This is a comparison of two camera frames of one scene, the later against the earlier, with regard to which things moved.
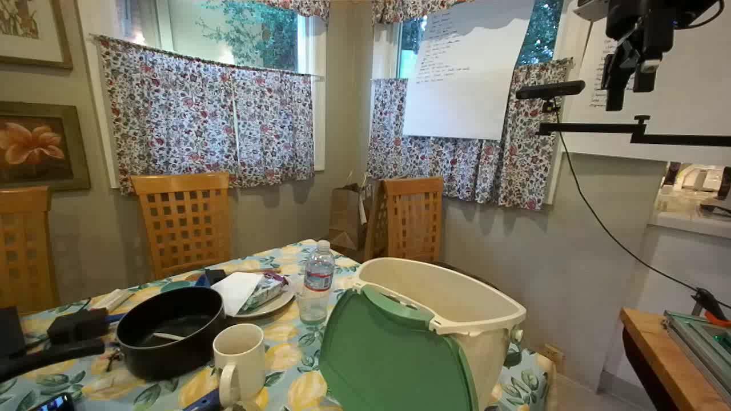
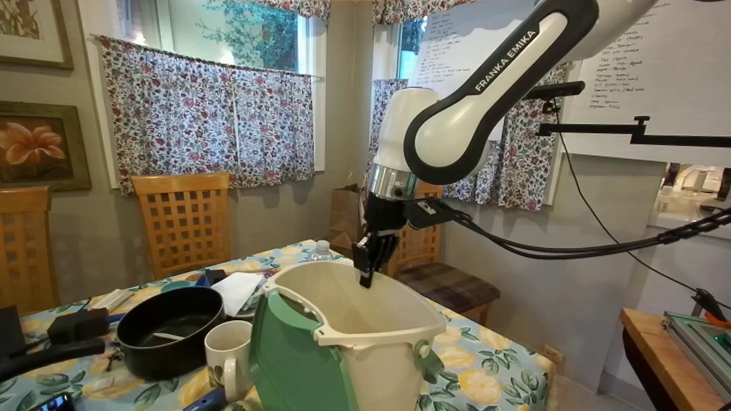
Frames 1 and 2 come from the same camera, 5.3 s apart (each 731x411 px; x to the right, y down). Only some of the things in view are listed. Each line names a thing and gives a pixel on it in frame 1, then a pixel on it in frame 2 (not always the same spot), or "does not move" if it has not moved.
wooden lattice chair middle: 185,218 does not move
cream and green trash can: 411,335 to 318,341
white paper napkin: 237,289 does not move
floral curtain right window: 507,171 does not move
